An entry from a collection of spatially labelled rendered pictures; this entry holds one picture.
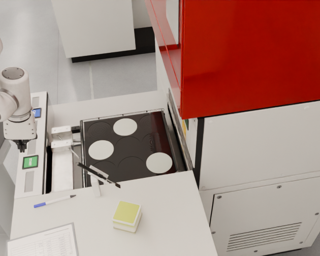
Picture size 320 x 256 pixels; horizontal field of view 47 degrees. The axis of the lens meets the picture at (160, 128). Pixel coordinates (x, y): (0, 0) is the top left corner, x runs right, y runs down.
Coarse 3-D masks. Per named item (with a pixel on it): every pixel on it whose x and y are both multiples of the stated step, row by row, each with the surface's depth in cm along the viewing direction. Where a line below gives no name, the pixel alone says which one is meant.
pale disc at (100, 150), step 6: (96, 144) 149; (102, 144) 149; (108, 144) 149; (90, 150) 147; (96, 150) 147; (102, 150) 147; (108, 150) 147; (96, 156) 145; (102, 156) 145; (108, 156) 145
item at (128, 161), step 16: (160, 112) 161; (96, 128) 156; (112, 128) 155; (144, 128) 155; (160, 128) 154; (112, 144) 149; (128, 144) 149; (144, 144) 149; (160, 144) 148; (96, 160) 144; (112, 160) 143; (128, 160) 143; (144, 160) 143; (112, 176) 138; (128, 176) 138; (144, 176) 138
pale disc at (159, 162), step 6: (150, 156) 144; (156, 156) 144; (162, 156) 144; (168, 156) 144; (150, 162) 142; (156, 162) 142; (162, 162) 142; (168, 162) 142; (150, 168) 140; (156, 168) 140; (162, 168) 140; (168, 168) 140
